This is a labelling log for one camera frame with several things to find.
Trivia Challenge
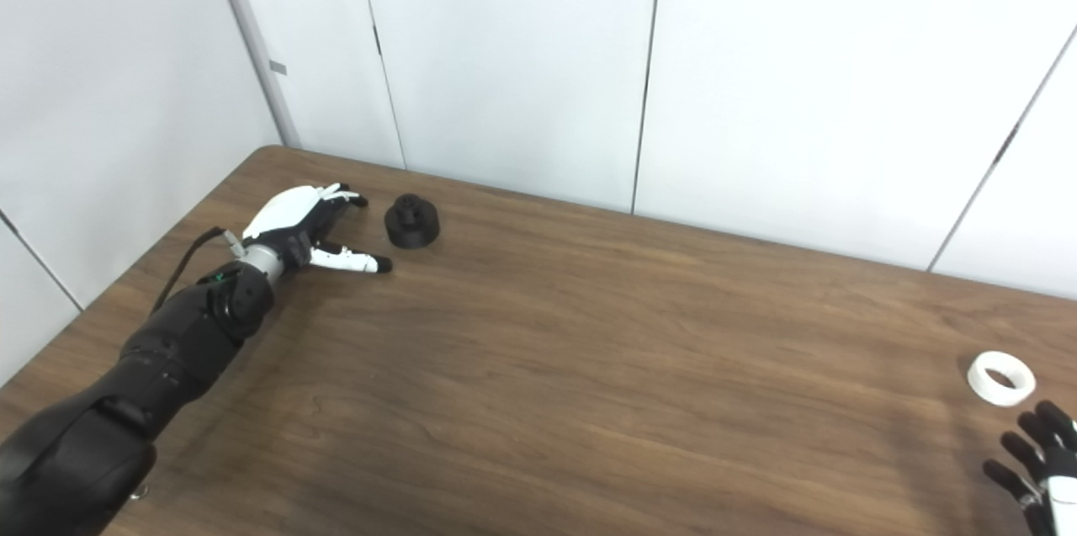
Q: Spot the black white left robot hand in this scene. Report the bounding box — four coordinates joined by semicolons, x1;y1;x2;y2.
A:
242;183;394;274

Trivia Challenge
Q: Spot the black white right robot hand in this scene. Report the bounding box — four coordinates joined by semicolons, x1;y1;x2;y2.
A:
983;400;1077;536

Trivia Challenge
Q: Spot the white plastic ring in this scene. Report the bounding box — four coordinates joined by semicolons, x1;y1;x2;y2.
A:
966;351;1037;408

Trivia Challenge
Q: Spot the round black plastic part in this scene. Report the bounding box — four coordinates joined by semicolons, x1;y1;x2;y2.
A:
385;194;442;252

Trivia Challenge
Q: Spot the grey metal pole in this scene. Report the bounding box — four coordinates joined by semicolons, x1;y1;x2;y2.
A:
202;0;302;150

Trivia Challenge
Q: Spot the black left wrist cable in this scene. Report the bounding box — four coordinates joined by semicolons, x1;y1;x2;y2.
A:
150;226;247;318

